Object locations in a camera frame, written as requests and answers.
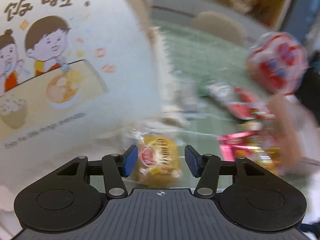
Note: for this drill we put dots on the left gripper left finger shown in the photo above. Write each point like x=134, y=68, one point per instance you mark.
x=115, y=167

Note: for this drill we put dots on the white cartoon food cover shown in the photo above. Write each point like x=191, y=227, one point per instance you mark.
x=72, y=71

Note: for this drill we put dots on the pink open gift box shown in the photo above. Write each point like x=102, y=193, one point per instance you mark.
x=296, y=132

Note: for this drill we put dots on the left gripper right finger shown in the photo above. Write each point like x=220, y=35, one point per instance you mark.
x=206, y=167

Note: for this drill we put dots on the green grid tablecloth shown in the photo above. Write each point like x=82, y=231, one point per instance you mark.
x=197, y=59

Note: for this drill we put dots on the red white snack packet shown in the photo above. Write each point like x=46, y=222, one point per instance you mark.
x=249, y=106

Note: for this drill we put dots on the magenta noodle snack packet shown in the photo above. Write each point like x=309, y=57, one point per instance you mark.
x=254, y=145

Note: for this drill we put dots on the yellow round pastry packet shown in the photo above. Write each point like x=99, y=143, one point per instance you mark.
x=158, y=164

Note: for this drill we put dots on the red white bunny bag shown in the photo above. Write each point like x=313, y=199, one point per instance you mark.
x=278, y=63

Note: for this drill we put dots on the beige chair far left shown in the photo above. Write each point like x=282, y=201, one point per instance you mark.
x=220, y=26

